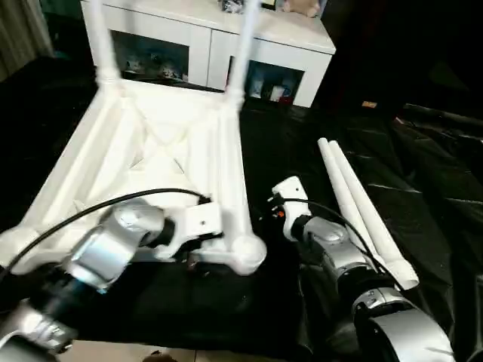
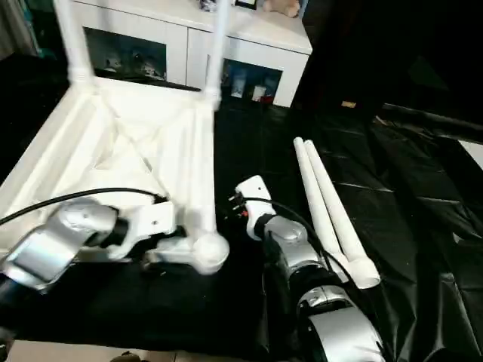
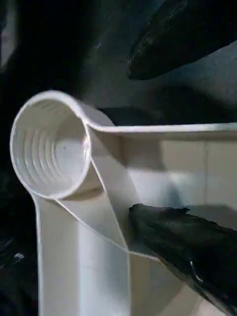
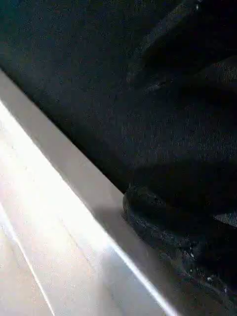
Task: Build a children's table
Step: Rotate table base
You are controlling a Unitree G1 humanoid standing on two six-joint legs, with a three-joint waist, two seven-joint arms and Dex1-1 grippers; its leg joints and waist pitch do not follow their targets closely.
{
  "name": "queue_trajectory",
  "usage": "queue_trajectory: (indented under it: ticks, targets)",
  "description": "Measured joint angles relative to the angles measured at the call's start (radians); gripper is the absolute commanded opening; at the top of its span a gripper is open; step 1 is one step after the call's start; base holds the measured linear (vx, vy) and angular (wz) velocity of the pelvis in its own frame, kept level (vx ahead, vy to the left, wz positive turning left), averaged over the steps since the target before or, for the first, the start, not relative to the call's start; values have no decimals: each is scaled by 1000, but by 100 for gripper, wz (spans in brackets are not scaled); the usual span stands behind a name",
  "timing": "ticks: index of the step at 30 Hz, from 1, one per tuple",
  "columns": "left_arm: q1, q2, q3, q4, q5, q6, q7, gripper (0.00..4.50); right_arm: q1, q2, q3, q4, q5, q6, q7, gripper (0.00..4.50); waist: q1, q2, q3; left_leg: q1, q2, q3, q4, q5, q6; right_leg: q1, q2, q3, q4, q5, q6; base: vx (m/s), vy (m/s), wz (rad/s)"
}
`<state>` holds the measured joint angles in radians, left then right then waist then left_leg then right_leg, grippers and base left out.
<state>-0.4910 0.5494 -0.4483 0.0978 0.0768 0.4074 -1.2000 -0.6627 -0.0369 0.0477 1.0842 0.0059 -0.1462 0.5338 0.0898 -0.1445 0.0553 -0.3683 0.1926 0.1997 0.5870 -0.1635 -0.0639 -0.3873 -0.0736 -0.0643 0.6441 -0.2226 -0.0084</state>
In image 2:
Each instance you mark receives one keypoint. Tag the white plastic table leg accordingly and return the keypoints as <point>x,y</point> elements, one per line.
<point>73,37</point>
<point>217,49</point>
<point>313,188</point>
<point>339,218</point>

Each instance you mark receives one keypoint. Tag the white plastic table top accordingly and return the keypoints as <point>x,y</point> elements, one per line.
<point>132,143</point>

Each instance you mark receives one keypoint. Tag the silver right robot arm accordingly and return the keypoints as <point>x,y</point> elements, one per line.
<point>302,256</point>

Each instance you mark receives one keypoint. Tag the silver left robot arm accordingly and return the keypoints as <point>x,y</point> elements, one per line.
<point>56,241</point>

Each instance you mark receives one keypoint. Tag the small white cup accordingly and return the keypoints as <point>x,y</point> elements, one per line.
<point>258,92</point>

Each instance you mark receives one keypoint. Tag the white printed mug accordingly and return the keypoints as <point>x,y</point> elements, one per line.
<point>237,88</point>

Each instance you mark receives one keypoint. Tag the brown rounded object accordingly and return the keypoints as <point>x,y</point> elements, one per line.
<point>130,356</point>

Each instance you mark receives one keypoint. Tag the black shiny mat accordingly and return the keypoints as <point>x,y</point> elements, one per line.
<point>377,188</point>

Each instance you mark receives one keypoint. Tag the small beige label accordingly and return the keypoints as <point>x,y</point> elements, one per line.
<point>349,104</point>

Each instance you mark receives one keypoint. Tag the white sideboard cabinet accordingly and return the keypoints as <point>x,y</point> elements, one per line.
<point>151,22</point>

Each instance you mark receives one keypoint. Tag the small framed picture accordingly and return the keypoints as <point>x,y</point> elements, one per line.
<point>246,3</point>

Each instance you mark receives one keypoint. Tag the dark cluttered bundle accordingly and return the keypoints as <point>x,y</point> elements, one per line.
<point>209,3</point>

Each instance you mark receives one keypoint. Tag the beige teddy bear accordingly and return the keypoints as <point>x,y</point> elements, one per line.
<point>283,5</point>

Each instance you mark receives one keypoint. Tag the long black bar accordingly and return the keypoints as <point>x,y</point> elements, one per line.
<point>434,118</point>

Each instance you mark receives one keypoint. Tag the white flat board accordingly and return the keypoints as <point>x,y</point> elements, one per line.
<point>473,151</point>

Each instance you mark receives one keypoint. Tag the beige curtain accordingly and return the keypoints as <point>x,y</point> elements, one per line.
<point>13,26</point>

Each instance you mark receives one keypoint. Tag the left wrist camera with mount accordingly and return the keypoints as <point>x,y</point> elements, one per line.
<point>151,222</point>

